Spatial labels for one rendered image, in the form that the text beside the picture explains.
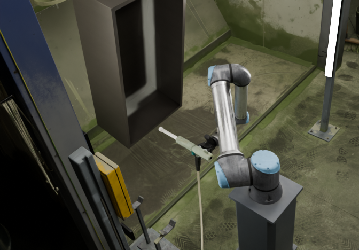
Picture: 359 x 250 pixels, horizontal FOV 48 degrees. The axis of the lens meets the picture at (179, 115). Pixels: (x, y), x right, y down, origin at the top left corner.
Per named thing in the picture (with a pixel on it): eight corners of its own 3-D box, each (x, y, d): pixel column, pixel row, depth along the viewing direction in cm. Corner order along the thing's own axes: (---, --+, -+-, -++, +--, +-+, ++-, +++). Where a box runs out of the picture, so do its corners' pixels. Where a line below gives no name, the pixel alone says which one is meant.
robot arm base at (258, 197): (289, 188, 229) (289, 177, 222) (270, 210, 219) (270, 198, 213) (260, 173, 240) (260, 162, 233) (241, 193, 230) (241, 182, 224)
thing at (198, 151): (213, 176, 283) (213, 151, 269) (209, 179, 280) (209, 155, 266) (164, 146, 310) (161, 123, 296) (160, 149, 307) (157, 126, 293)
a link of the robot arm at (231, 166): (250, 182, 208) (231, 57, 237) (217, 186, 210) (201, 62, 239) (249, 188, 223) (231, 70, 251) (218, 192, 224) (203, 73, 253)
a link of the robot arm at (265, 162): (282, 188, 217) (283, 167, 205) (250, 192, 218) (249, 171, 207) (276, 168, 228) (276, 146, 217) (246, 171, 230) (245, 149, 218)
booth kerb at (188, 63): (38, 180, 344) (33, 170, 336) (37, 179, 345) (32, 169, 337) (231, 38, 478) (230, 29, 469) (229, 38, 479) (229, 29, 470)
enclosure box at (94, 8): (97, 124, 313) (68, -16, 223) (151, 85, 343) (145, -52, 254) (128, 149, 297) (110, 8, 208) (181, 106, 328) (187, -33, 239)
